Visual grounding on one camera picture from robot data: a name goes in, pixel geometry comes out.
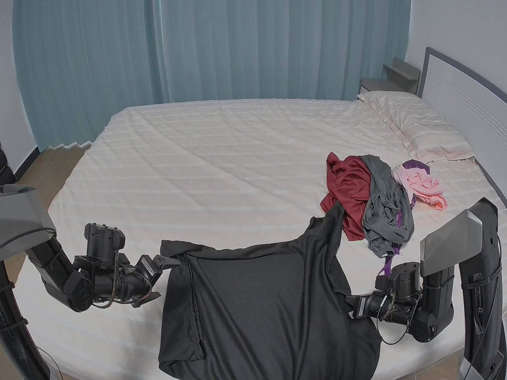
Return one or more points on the cream pillow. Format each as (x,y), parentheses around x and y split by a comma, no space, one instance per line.
(420,125)

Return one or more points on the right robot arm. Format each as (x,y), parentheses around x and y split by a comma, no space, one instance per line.
(475,251)

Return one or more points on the purple garment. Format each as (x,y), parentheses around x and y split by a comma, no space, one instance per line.
(420,166)

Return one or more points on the black chest of drawers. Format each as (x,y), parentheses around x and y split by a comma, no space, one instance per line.
(7,168)

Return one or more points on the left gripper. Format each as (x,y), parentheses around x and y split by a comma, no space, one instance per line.
(140,277)

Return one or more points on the black T-shirt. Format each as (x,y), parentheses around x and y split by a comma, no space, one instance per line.
(269,303)

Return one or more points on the grey bedside table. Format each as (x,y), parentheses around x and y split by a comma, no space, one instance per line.
(392,78)

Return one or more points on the pink garment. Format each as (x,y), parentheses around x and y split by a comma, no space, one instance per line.
(424,186)

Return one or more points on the dark red garment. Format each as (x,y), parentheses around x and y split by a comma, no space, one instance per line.
(348,196)

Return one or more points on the blue-green curtain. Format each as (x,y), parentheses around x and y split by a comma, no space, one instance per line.
(277,34)
(91,54)

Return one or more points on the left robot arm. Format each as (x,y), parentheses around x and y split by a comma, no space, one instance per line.
(55,267)

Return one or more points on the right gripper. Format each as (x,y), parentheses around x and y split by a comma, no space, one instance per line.
(368,305)

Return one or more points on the grey garment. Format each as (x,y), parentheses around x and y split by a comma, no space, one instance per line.
(384,208)

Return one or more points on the bed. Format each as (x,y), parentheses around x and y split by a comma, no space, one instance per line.
(221,164)

